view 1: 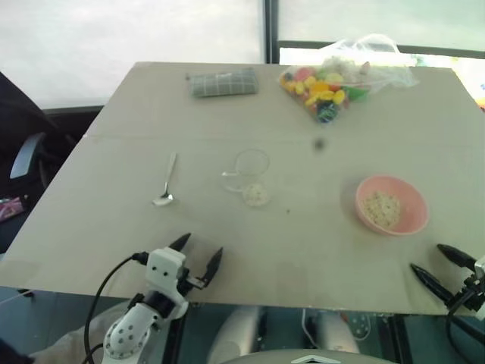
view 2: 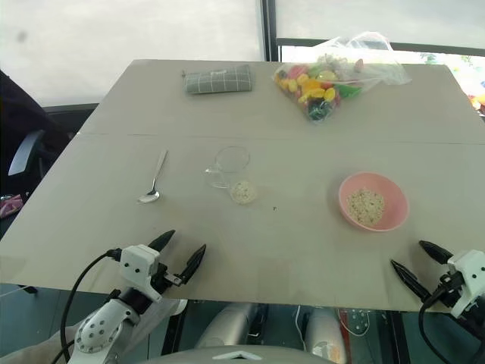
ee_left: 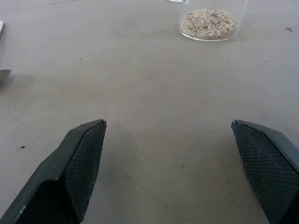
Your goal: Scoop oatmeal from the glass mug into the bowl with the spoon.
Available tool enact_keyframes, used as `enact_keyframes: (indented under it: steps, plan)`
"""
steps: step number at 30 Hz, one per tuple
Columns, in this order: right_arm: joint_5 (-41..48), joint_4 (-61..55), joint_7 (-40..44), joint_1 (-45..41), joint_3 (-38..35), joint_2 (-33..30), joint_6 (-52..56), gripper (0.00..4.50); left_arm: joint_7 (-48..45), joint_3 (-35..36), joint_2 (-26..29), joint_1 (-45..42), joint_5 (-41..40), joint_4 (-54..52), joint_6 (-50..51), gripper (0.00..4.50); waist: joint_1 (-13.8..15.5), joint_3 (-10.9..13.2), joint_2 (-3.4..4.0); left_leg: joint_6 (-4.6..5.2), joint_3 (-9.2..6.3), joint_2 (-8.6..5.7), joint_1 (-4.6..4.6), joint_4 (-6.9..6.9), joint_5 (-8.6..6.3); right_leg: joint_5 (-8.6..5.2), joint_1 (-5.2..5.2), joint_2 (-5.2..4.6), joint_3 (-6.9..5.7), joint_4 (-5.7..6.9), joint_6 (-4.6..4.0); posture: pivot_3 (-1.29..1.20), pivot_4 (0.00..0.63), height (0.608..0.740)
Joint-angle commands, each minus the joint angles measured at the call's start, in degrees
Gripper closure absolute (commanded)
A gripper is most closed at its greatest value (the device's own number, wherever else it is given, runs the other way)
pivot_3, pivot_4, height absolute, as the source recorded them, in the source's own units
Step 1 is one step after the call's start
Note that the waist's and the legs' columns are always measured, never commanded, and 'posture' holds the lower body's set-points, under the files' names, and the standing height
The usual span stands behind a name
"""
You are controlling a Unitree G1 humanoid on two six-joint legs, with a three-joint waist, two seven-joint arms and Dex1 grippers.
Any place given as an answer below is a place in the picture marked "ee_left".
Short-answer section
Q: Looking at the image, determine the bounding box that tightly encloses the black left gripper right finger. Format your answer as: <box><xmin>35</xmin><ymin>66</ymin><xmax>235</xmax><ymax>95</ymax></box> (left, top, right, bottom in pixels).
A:
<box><xmin>231</xmin><ymin>119</ymin><xmax>299</xmax><ymax>224</ymax></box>

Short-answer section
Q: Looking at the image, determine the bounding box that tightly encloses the glass jar with grains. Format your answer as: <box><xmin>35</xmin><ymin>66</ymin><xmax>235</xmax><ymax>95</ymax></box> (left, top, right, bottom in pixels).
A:
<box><xmin>179</xmin><ymin>0</ymin><xmax>249</xmax><ymax>42</ymax></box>

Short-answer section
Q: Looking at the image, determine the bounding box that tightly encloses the pile of beige flakes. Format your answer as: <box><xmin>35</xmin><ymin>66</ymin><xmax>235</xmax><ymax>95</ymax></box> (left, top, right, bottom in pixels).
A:
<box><xmin>180</xmin><ymin>8</ymin><xmax>238</xmax><ymax>40</ymax></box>

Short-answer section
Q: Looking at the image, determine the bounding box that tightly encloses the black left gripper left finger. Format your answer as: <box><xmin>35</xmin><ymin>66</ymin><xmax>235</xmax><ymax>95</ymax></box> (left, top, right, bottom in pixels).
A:
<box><xmin>0</xmin><ymin>119</ymin><xmax>107</xmax><ymax>224</ymax></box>

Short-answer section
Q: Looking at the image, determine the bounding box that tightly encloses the silver metal spoon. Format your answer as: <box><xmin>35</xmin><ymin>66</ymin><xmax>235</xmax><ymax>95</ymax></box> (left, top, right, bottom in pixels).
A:
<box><xmin>0</xmin><ymin>21</ymin><xmax>13</xmax><ymax>84</ymax></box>

